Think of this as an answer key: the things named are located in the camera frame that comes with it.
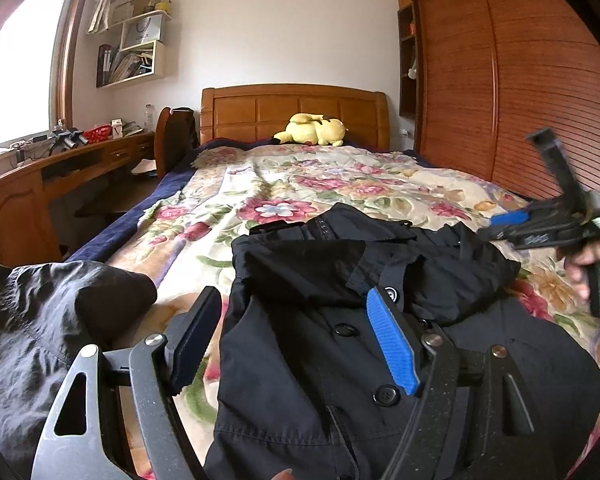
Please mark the person's right hand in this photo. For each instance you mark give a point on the person's right hand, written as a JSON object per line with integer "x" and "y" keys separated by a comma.
{"x": 580, "y": 270}

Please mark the small white ornament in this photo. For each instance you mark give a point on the small white ornament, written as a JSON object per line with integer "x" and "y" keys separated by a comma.
{"x": 413, "y": 69}

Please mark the black camera gear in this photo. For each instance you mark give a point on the black camera gear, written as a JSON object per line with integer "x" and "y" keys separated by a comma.
{"x": 67, "y": 138}

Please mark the white papers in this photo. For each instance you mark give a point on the white papers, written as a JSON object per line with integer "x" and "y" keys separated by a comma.
{"x": 144, "y": 166}

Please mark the wooden slatted wardrobe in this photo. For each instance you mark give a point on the wooden slatted wardrobe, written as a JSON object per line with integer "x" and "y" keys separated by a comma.
{"x": 480, "y": 85}

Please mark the stack of magazines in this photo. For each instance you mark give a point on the stack of magazines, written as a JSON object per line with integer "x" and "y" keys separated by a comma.
{"x": 130, "y": 65}

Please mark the small yellow toy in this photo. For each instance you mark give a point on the small yellow toy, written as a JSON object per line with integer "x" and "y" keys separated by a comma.
{"x": 164, "y": 5}

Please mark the white wall shelf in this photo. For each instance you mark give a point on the white wall shelf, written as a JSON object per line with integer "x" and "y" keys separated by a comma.
{"x": 159, "y": 60}

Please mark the wooden bed headboard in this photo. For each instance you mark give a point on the wooden bed headboard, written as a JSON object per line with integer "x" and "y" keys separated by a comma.
{"x": 260, "y": 110}

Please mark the wooden chair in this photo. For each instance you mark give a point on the wooden chair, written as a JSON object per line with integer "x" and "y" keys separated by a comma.
{"x": 163, "y": 135}

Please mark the floral blanket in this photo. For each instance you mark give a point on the floral blanket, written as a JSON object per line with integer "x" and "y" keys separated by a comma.
{"x": 305, "y": 185}

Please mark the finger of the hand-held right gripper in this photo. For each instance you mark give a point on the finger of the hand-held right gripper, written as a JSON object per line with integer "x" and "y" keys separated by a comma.
{"x": 560, "y": 165}
{"x": 510, "y": 221}

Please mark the wooden framed window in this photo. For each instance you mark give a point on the wooden framed window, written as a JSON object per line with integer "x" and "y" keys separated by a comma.
{"x": 20, "y": 75}

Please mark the crinkled black jacket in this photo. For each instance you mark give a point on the crinkled black jacket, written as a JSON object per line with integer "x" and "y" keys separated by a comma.
{"x": 40, "y": 340}

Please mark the black binders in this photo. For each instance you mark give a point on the black binders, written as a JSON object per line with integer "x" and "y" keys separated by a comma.
{"x": 104, "y": 65}

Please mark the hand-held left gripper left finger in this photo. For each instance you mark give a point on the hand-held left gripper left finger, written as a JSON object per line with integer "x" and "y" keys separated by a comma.
{"x": 195, "y": 340}

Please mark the beige flat box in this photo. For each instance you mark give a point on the beige flat box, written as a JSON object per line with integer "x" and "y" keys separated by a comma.
{"x": 132, "y": 10}

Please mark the white carton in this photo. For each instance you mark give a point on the white carton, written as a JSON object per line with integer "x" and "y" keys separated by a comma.
{"x": 117, "y": 128}

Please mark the black bag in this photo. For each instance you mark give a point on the black bag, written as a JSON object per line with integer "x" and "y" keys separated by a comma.
{"x": 185, "y": 125}

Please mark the black trench coat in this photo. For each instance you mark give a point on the black trench coat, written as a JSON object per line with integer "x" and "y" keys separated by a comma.
{"x": 290, "y": 360}

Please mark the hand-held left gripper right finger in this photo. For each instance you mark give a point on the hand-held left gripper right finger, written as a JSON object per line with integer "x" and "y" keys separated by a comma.
{"x": 392, "y": 340}

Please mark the wooden desk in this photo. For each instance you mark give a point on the wooden desk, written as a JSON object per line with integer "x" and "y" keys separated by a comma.
{"x": 10, "y": 210}

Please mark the clear plastic bottle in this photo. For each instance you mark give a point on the clear plastic bottle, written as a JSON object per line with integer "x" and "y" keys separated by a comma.
{"x": 149, "y": 119}

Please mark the red basket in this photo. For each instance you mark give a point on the red basket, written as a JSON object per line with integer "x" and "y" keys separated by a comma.
{"x": 96, "y": 133}

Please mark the white paper bag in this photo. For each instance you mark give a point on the white paper bag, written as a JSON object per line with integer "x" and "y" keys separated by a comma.
{"x": 140, "y": 30}

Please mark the yellow plush toy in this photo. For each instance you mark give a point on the yellow plush toy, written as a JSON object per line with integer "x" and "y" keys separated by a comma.
{"x": 315, "y": 130}

